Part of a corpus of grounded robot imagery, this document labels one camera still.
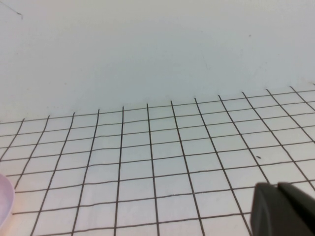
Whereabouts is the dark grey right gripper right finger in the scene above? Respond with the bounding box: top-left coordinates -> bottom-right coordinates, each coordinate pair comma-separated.
277,182 -> 315,229

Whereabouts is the pale pink round plate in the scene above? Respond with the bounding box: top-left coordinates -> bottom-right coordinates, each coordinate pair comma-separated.
0,173 -> 16,225

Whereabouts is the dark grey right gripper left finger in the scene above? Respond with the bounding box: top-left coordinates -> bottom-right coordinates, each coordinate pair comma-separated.
250,182 -> 315,236

